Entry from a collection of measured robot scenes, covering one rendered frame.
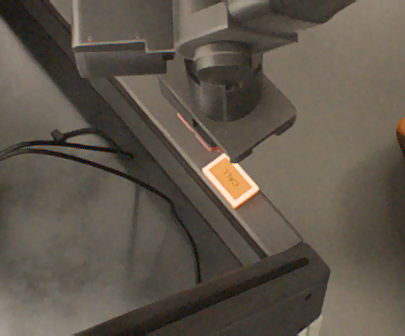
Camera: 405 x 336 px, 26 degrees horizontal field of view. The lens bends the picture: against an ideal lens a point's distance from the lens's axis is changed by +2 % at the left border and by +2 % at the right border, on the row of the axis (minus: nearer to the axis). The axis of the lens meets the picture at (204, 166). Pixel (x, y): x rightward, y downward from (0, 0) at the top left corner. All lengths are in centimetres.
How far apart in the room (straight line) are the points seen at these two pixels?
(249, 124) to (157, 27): 13
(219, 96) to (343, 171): 129
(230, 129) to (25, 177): 41
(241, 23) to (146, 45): 9
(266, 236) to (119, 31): 33
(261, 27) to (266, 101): 18
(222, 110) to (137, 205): 35
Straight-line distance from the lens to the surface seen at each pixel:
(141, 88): 90
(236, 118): 65
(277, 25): 49
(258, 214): 83
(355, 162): 191
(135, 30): 56
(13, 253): 98
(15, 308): 96
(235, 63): 50
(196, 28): 49
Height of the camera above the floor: 172
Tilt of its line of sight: 65 degrees down
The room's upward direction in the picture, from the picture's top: 8 degrees counter-clockwise
